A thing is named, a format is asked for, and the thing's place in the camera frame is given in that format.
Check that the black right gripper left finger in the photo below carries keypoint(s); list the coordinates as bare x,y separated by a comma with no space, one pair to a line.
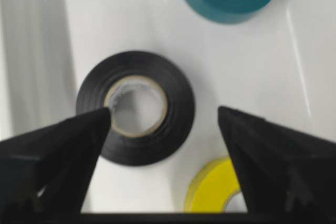
48,170

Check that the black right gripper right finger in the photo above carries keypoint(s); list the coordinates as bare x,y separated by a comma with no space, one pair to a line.
281,171

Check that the yellow tape roll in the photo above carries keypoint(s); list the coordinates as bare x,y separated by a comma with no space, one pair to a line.
212,188

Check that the black tape roll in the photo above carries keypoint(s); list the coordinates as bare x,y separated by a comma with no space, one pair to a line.
151,104

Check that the white plastic case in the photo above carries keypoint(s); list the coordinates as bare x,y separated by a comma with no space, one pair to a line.
279,64

